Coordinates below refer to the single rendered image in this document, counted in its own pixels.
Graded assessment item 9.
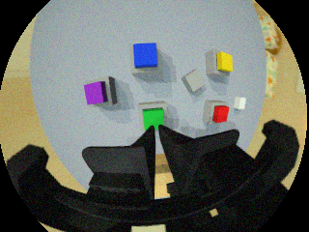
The blue button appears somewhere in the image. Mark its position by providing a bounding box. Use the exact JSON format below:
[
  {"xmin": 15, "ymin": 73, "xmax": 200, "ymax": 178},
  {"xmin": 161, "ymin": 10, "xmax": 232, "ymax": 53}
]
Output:
[{"xmin": 128, "ymin": 43, "xmax": 162, "ymax": 76}]

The purple button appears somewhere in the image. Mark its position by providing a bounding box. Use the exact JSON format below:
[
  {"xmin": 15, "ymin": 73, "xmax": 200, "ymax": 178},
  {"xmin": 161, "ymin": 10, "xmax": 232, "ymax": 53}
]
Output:
[{"xmin": 84, "ymin": 76, "xmax": 117, "ymax": 108}]

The red button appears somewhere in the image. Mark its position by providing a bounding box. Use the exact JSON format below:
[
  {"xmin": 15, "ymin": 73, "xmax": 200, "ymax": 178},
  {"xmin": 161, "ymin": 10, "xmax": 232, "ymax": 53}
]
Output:
[{"xmin": 202, "ymin": 101, "xmax": 229, "ymax": 125}]

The green button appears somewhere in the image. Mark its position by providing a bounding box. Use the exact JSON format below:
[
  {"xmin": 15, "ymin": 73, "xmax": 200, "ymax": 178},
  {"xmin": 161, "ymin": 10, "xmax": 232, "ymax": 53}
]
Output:
[{"xmin": 138, "ymin": 101, "xmax": 166, "ymax": 131}]

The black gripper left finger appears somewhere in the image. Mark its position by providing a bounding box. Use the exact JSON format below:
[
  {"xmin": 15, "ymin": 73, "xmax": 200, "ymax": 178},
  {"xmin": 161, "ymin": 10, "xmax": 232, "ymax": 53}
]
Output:
[{"xmin": 81, "ymin": 127, "xmax": 155, "ymax": 200}]

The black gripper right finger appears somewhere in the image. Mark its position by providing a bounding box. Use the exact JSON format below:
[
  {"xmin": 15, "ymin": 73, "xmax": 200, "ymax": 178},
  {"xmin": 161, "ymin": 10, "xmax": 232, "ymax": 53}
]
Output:
[{"xmin": 158, "ymin": 125, "xmax": 239, "ymax": 194}]

